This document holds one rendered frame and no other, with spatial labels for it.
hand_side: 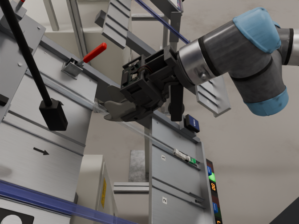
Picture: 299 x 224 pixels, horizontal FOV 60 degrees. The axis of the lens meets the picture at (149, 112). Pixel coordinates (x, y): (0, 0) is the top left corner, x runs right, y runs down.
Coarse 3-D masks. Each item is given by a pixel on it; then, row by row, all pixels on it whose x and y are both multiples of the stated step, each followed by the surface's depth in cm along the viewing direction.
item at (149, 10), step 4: (136, 0) 87; (140, 0) 87; (140, 4) 88; (144, 4) 88; (144, 8) 89; (148, 8) 89; (152, 12) 90; (156, 16) 91; (160, 20) 92; (164, 20) 93; (164, 24) 93; (168, 24) 94; (168, 28) 94; (172, 28) 95; (176, 32) 96; (180, 36) 97; (184, 40) 98
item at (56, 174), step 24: (48, 72) 51; (24, 96) 45; (24, 120) 43; (72, 120) 50; (0, 144) 38; (24, 144) 41; (48, 144) 44; (72, 144) 47; (0, 168) 37; (24, 168) 39; (48, 168) 42; (72, 168) 45; (48, 192) 40; (72, 192) 43; (48, 216) 38
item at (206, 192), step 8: (200, 144) 79; (200, 152) 77; (200, 160) 76; (200, 168) 74; (200, 176) 73; (208, 176) 72; (208, 184) 70; (208, 192) 69; (208, 200) 67; (208, 208) 66; (208, 216) 65
